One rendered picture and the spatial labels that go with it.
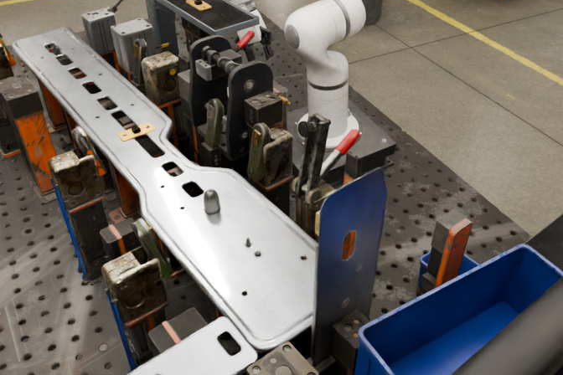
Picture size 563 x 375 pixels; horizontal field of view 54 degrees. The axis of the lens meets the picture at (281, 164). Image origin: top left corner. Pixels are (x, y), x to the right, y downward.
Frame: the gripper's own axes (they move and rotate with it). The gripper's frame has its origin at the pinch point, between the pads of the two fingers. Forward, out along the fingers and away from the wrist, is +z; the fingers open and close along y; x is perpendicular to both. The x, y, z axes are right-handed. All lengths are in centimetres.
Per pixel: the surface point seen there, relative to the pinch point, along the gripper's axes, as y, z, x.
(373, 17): 106, 33, -224
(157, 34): 14.8, -18.6, 25.4
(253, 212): -57, 16, 70
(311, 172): -71, 10, 64
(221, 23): -26.6, -17.2, 34.1
